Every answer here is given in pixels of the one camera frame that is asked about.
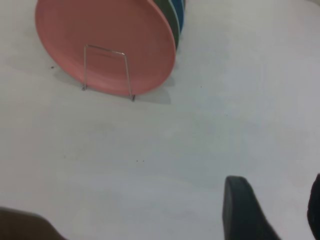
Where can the green round plate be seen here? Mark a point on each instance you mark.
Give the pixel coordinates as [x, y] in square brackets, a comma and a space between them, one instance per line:
[172, 22]

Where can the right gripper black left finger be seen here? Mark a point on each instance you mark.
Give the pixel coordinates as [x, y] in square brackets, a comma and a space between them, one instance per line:
[242, 215]

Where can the blue round plate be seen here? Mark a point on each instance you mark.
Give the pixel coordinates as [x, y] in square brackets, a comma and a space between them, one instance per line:
[180, 12]

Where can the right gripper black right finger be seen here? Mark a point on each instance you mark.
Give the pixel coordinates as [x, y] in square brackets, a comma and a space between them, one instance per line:
[315, 212]

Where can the pink round plate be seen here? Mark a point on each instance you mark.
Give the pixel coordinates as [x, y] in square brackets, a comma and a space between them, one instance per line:
[105, 30]

